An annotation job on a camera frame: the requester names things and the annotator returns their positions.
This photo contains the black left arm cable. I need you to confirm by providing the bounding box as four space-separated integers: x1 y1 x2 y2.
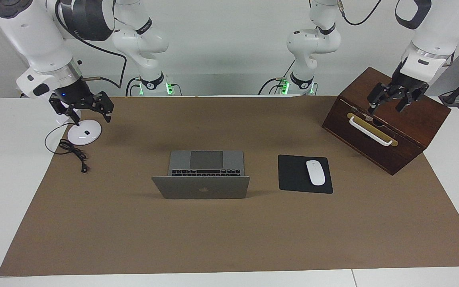
337 0 384 27

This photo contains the silver grey laptop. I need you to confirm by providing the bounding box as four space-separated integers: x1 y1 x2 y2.
151 150 251 200

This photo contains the white box handle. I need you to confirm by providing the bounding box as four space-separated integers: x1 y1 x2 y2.
349 116 394 147

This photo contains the white computer mouse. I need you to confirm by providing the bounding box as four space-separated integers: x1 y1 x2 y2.
306 160 326 186

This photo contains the brass handle plate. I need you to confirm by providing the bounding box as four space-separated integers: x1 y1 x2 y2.
347 112 399 147

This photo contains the black mouse pad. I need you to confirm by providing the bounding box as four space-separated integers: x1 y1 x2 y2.
278 154 333 194

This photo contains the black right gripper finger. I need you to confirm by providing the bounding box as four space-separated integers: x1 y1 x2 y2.
49 100 80 127
92 92 114 123

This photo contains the black lamp power cable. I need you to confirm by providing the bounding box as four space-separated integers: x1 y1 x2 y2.
45 123 90 174

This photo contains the brown table mat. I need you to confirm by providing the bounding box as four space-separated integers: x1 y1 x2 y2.
0 96 459 277

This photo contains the dark brown wooden box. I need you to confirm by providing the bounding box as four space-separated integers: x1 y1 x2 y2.
322 67 451 176

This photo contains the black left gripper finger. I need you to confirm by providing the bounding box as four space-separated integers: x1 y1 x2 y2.
396 82 430 113
367 83 391 116

